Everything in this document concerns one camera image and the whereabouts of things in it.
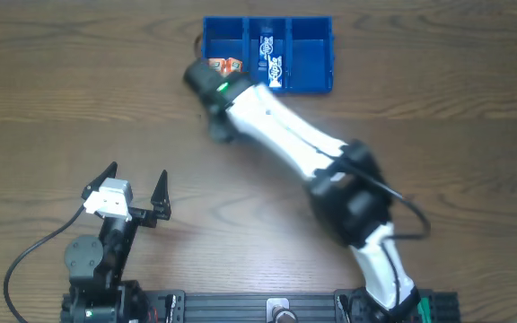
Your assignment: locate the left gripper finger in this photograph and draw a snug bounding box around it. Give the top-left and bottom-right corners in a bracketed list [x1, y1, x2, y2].
[81, 161, 119, 200]
[150, 169, 172, 222]

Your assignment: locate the blue tray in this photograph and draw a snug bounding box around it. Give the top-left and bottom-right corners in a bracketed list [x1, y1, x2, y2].
[200, 15, 335, 96]

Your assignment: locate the blue candy pack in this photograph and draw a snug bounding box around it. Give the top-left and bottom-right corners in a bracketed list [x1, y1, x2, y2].
[258, 34, 276, 63]
[267, 53, 285, 90]

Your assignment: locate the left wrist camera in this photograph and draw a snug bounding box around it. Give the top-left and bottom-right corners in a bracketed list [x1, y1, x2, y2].
[83, 177, 135, 223]

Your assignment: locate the mounting rail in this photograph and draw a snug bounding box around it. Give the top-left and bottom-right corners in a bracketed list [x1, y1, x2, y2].
[60, 289, 461, 323]

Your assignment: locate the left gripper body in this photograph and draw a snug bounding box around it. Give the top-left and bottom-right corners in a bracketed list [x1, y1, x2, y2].
[127, 207, 160, 229]

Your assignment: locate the black cable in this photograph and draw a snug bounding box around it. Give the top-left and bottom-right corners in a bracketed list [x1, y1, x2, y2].
[3, 204, 87, 323]
[365, 176, 432, 241]

